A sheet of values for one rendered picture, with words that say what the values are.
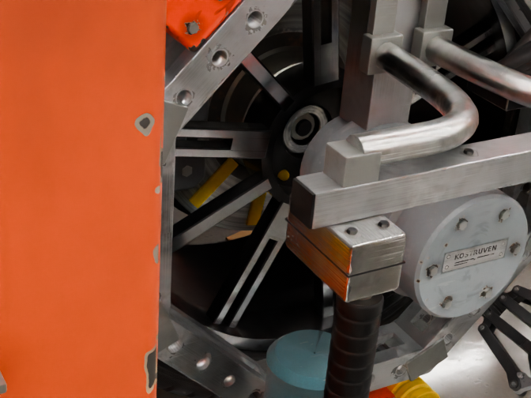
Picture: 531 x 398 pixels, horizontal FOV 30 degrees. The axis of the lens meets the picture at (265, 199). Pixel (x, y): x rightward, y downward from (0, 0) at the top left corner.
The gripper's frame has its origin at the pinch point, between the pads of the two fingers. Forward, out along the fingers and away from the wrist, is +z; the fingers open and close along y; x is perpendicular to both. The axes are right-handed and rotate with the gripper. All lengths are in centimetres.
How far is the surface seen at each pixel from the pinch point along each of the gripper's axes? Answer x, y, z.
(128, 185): 82, -11, -46
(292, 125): 31.3, -0.7, 11.0
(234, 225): 23.5, -13.9, 16.1
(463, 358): -83, -7, 53
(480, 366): -84, -6, 49
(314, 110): 30.9, 2.1, 10.4
